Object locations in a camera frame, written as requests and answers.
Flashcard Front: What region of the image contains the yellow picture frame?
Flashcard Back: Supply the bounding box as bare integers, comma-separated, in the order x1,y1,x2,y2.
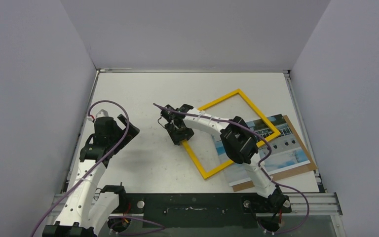
181,89,281,180

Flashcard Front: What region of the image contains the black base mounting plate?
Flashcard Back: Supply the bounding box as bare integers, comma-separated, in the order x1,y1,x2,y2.
113,193,292,228

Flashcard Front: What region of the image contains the sky and building photo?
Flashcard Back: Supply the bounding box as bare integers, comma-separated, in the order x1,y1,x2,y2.
211,114,311,187

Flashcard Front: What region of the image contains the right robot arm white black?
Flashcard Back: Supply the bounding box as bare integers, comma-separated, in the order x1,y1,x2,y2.
158,104,291,213

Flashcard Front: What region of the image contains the brown cardboard backing board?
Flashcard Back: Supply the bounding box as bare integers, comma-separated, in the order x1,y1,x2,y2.
232,115,318,193

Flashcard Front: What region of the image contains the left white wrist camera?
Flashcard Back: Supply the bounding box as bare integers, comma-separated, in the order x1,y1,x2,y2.
86,109,109,122

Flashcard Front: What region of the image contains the aluminium table rail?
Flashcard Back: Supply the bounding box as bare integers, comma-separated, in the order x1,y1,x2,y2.
47,193,344,217

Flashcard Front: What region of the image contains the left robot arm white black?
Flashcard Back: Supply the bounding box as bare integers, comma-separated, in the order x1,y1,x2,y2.
42,114,140,237

